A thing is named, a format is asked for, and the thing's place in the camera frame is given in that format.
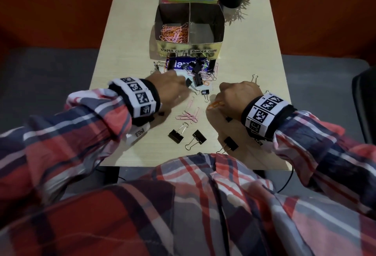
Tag person's right hand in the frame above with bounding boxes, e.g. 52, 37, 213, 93
206, 81, 263, 124

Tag person's left hand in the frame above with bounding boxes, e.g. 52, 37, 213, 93
146, 71, 190, 112

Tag person's left forearm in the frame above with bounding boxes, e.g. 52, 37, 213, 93
0, 88, 133, 206

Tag person's right forearm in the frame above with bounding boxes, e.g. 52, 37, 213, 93
273, 110, 376, 216

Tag blue printed packet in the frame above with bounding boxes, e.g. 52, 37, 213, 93
166, 57, 210, 73

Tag pile of black binder clips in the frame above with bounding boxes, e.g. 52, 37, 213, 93
185, 57, 218, 86

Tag cluster of pink paper clips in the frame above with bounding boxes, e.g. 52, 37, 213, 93
175, 97, 200, 124
202, 62, 220, 86

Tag left marker-printed wristband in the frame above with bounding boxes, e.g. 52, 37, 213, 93
108, 77, 161, 127

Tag marker-printed wristband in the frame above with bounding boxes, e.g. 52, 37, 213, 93
108, 77, 161, 127
241, 93, 298, 142

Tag right marker-printed wristband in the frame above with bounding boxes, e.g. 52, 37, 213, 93
241, 93, 298, 142

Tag heap of orange paper clips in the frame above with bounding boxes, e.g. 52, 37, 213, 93
159, 23, 190, 43

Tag two-compartment cardboard organizer box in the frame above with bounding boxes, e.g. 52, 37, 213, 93
151, 2, 226, 60

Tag red plaid shirt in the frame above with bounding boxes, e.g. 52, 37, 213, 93
0, 152, 376, 256

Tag black chair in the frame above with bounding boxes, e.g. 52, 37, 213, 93
352, 66, 376, 145

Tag black cable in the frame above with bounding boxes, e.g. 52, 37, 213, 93
276, 167, 295, 194

